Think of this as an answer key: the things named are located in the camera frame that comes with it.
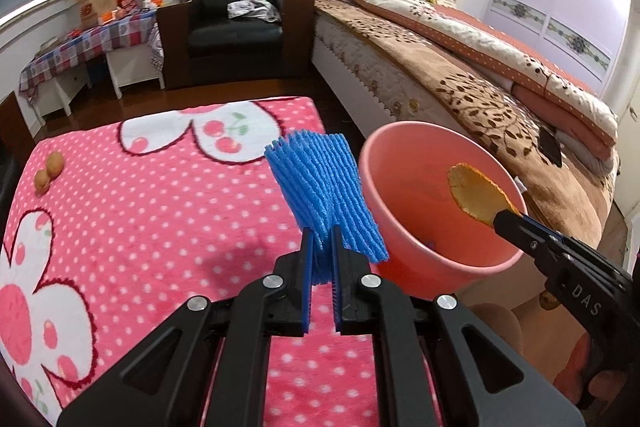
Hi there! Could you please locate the right hand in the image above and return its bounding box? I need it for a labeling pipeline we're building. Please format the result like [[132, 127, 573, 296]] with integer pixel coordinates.
[[553, 334, 639, 416]]

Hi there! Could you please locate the white cloth on armchair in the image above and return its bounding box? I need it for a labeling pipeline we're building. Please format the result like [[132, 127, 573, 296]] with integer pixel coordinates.
[[227, 0, 281, 24]]

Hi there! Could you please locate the bed with brown blanket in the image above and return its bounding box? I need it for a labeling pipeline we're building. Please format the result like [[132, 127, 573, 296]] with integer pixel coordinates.
[[312, 0, 618, 246]]

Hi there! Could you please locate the folded floral quilt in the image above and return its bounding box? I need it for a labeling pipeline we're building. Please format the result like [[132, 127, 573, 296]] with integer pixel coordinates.
[[350, 0, 618, 176]]

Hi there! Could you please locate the black phone on bed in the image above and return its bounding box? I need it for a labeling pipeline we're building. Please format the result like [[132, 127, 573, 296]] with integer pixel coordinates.
[[538, 128, 563, 168]]

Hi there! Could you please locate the pink plastic bucket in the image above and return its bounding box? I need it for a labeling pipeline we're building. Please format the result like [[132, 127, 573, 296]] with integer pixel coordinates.
[[358, 121, 526, 299]]

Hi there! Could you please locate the table with checked cloth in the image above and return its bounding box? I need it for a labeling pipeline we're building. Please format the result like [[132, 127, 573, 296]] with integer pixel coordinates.
[[18, 10, 165, 122]]

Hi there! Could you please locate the white door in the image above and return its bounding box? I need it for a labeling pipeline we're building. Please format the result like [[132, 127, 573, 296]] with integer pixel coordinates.
[[614, 87, 640, 217]]

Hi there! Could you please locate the orange peel slice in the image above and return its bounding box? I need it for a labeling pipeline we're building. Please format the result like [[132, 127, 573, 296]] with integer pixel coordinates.
[[447, 162, 521, 228]]

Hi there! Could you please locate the pink polka dot blanket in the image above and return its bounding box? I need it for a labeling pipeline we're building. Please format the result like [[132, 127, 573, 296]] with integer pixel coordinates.
[[0, 95, 444, 427]]

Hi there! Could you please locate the black leather armchair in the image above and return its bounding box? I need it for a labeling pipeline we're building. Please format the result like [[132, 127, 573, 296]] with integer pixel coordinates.
[[156, 0, 314, 90]]

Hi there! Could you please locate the blue foam fruit net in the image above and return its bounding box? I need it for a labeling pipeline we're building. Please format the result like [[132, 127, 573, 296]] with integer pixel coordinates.
[[265, 130, 388, 285]]

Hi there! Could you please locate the red snack bag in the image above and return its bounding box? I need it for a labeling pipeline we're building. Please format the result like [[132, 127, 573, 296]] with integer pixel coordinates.
[[117, 0, 138, 14]]

